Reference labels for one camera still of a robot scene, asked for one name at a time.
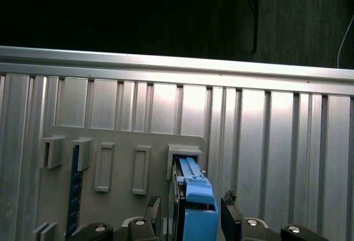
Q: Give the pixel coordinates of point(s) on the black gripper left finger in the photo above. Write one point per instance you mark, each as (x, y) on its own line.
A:
(138, 230)

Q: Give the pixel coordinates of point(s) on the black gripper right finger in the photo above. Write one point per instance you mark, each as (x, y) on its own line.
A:
(231, 224)

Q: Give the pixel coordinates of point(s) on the hard disk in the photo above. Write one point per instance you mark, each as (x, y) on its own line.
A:
(199, 196)

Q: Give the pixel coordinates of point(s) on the blue RAM stick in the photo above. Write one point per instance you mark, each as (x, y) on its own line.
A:
(74, 185)

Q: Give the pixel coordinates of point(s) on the grey parts rack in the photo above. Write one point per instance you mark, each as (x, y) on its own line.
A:
(124, 147)

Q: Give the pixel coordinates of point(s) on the black metal frame leg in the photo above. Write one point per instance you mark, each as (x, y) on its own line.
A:
(255, 17)

